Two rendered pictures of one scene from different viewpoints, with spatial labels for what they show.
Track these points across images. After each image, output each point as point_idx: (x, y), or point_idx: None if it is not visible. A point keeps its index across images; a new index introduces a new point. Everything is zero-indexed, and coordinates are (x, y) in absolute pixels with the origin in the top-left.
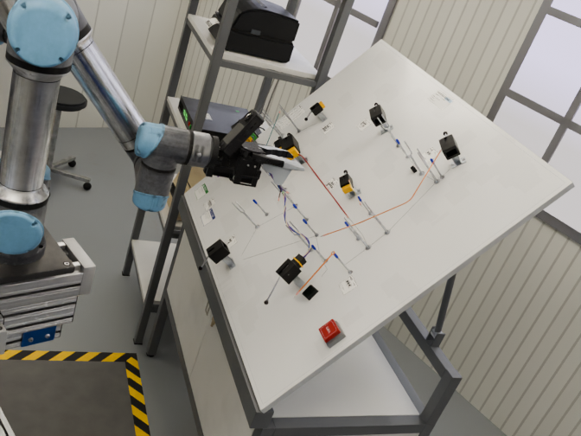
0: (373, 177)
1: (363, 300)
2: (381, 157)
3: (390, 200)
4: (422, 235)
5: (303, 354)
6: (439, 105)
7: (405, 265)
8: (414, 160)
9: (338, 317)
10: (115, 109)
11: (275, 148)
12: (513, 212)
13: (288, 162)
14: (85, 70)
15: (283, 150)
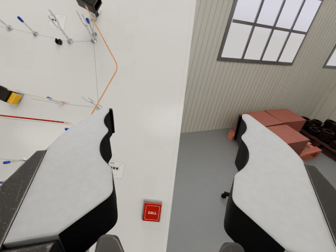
0: (20, 71)
1: (143, 167)
2: (2, 48)
3: (66, 80)
4: (133, 89)
5: (142, 243)
6: None
7: (145, 119)
8: (62, 30)
9: (138, 196)
10: None
11: (78, 140)
12: (181, 31)
13: (291, 148)
14: None
15: (96, 118)
